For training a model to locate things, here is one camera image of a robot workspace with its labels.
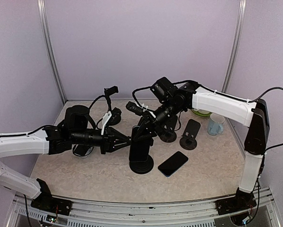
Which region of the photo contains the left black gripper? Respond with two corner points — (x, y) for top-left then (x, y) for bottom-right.
(70, 128), (131, 155)

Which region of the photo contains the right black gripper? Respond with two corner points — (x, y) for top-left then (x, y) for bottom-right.
(134, 99), (185, 141)

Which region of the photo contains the teal phone black screen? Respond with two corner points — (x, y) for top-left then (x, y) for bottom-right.
(129, 137), (154, 162)

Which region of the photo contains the black pole phone stand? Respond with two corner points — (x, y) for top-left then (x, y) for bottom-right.
(104, 86), (121, 126)
(129, 139), (155, 175)

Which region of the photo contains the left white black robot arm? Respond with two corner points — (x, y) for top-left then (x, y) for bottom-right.
(0, 105), (131, 210)

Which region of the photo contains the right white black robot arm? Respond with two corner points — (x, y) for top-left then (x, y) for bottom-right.
(126, 77), (269, 210)

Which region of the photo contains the black folding stand left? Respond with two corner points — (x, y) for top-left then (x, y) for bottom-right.
(159, 115), (178, 143)

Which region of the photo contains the black folding stand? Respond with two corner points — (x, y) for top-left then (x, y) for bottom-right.
(159, 115), (178, 143)
(180, 119), (201, 150)

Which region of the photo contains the phone in white case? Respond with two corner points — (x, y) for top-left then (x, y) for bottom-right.
(72, 145), (94, 158)

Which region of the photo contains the black folding stand right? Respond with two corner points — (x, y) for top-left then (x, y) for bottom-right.
(180, 119), (201, 150)

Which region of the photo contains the blue phone black screen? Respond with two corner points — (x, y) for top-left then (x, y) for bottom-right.
(158, 151), (189, 177)

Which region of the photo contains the cream ceramic mug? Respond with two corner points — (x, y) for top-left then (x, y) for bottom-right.
(193, 109), (210, 114)

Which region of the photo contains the green saucer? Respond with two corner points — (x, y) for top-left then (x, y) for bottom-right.
(191, 109), (212, 117)

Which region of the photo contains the light blue mug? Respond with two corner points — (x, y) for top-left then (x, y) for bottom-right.
(207, 113), (225, 136)

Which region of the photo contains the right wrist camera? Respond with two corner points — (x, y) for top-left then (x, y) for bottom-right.
(126, 101), (156, 119)

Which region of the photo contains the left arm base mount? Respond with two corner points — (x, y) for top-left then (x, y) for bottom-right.
(31, 194), (72, 216)

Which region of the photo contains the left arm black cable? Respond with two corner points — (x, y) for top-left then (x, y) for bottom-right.
(0, 94), (109, 157)

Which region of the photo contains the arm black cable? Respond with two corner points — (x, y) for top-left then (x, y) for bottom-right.
(0, 94), (109, 157)
(131, 80), (283, 152)

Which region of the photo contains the front aluminium rail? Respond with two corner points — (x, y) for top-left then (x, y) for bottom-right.
(8, 186), (283, 227)

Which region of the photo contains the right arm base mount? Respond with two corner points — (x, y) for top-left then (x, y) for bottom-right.
(215, 197), (257, 215)

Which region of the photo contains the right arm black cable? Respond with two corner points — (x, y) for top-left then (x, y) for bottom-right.
(131, 80), (283, 152)

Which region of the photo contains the left aluminium frame post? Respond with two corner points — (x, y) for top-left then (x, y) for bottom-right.
(37, 0), (67, 105)

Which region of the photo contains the aluminium frame post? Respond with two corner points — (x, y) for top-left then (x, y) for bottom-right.
(222, 0), (247, 93)
(37, 0), (67, 105)

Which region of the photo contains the right aluminium frame post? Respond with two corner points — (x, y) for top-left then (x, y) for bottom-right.
(222, 0), (247, 93)

